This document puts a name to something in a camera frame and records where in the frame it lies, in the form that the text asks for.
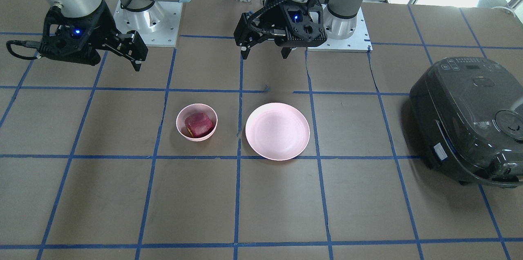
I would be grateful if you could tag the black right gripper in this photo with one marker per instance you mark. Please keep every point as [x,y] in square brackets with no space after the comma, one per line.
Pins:
[103,18]

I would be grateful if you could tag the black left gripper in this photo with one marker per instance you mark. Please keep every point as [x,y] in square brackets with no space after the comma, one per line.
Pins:
[273,14]

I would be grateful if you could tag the pink bowl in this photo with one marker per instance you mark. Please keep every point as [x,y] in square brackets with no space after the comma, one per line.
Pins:
[189,110]

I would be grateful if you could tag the red apple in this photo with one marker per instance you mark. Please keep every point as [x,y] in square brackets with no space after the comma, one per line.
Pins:
[198,125]

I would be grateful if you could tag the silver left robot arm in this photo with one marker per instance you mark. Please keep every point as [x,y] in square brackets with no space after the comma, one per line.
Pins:
[344,9]

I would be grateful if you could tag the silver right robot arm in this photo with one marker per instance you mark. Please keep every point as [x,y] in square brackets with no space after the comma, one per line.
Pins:
[27,50]

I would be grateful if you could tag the pink plate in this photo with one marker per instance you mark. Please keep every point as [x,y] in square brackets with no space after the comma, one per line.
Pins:
[277,131]

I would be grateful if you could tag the dark grey rice cooker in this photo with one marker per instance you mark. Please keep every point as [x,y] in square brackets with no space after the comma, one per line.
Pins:
[469,110]

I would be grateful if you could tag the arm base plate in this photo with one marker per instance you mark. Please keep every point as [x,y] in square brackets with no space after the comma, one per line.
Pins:
[345,35]
[158,26]

